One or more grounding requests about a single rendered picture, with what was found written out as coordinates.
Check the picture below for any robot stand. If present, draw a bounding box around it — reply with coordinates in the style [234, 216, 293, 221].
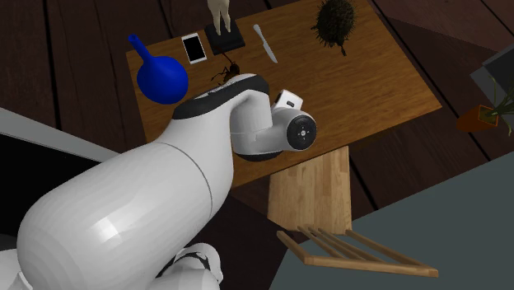
[0, 107, 121, 238]

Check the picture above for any blue round long-necked vase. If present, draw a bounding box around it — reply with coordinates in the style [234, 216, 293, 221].
[127, 34, 189, 105]

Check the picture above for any wooden table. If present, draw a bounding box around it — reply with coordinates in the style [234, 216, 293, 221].
[125, 0, 443, 236]

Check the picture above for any wooden slatted chair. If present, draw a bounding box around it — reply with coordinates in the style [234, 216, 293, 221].
[276, 224, 440, 279]

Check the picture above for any white knife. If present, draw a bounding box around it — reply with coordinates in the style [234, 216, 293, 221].
[252, 24, 279, 64]

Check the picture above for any grey rug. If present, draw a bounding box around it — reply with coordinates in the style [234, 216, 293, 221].
[268, 152, 514, 290]

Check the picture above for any white smartphone with black screen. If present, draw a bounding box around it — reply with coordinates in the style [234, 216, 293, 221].
[180, 32, 208, 65]

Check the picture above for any plant in orange pot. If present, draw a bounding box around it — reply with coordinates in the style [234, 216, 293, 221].
[456, 76, 514, 138]

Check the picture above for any cream figure on black base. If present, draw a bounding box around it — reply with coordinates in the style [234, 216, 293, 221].
[203, 0, 246, 56]

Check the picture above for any dark spiky round plant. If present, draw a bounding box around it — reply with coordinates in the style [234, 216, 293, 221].
[311, 0, 358, 57]

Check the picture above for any dark grey furniture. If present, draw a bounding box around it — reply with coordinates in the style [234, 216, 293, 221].
[470, 41, 514, 107]

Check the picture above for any brown insect figure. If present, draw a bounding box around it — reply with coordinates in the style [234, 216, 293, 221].
[210, 52, 242, 87]

